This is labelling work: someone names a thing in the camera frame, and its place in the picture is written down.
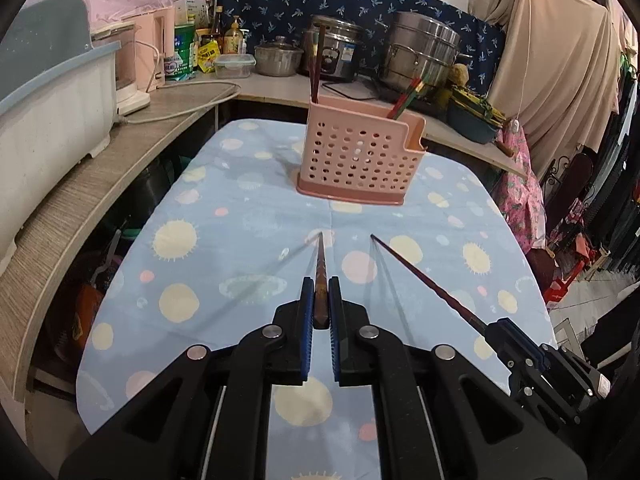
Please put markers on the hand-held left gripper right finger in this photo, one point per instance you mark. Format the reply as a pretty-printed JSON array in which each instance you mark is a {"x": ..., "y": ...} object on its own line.
[{"x": 336, "y": 330}]

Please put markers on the yellow packet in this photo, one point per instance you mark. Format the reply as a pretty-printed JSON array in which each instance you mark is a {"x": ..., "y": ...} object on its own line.
[{"x": 208, "y": 57}]

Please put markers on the beige curtain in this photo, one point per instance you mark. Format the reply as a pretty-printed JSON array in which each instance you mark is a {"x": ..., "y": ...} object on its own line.
[{"x": 550, "y": 60}]

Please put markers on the clear food container green lid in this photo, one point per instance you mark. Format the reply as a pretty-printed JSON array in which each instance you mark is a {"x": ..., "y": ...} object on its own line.
[{"x": 235, "y": 66}]

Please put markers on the orange container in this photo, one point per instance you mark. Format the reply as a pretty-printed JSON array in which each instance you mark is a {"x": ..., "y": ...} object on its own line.
[{"x": 89, "y": 320}]

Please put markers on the yellow pump bottle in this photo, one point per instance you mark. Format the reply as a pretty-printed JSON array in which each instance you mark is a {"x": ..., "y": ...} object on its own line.
[{"x": 233, "y": 40}]

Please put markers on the yellow sponge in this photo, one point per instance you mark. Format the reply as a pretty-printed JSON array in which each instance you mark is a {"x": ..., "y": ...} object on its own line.
[{"x": 457, "y": 75}]

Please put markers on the red plastic stool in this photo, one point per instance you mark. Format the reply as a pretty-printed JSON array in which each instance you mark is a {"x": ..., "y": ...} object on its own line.
[{"x": 557, "y": 291}]

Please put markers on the white appliance with clear top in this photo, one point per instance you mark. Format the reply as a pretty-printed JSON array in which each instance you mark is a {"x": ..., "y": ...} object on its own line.
[{"x": 125, "y": 75}]

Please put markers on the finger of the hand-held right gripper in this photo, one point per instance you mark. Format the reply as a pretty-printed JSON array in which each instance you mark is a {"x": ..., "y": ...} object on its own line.
[
  {"x": 525, "y": 345},
  {"x": 505, "y": 355}
]

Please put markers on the blue spotted tablecloth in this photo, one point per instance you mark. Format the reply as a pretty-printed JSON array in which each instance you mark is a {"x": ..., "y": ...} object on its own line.
[{"x": 240, "y": 240}]

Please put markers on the brown chopstick gold band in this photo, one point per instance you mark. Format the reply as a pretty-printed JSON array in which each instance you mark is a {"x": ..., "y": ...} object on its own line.
[{"x": 321, "y": 285}]

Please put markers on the white carton box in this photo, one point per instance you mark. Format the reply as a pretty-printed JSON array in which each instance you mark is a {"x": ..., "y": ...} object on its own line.
[{"x": 191, "y": 12}]

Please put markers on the green can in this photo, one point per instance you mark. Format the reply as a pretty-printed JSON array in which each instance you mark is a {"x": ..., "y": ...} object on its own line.
[{"x": 184, "y": 45}]

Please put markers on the steel rice cooker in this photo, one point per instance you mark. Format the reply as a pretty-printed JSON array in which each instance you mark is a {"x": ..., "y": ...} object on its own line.
[{"x": 340, "y": 50}]

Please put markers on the pink electric kettle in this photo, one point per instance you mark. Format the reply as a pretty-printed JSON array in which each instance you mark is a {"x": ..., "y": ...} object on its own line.
[{"x": 157, "y": 45}]

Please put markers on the white tub with blue lid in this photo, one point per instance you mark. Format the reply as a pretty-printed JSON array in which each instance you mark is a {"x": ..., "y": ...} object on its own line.
[{"x": 50, "y": 110}]

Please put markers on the grey wood-grain counter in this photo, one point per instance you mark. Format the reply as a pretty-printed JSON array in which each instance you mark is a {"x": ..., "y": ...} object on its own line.
[{"x": 75, "y": 185}]

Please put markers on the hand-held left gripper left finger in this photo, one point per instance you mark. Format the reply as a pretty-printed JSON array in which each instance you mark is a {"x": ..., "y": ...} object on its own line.
[{"x": 306, "y": 330}]

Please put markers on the steel steamer pot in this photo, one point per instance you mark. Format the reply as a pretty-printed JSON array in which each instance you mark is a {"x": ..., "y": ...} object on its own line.
[{"x": 420, "y": 55}]

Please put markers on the steel pot with lid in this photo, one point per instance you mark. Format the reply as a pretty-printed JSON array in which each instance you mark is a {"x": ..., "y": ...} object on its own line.
[{"x": 279, "y": 57}]

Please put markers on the dark red chair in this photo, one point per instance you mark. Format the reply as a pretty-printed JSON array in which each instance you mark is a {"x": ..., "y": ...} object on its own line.
[{"x": 570, "y": 190}]

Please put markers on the pink perforated utensil holder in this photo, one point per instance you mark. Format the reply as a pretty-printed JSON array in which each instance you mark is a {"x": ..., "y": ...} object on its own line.
[{"x": 360, "y": 117}]

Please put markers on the dark blue bowl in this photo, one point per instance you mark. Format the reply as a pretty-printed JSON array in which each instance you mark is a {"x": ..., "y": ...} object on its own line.
[{"x": 475, "y": 125}]

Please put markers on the dark sauce bottle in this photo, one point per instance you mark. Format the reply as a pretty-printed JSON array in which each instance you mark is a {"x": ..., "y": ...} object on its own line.
[{"x": 219, "y": 25}]

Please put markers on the pink floral cloth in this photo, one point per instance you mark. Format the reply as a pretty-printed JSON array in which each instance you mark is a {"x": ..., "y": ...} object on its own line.
[{"x": 522, "y": 185}]

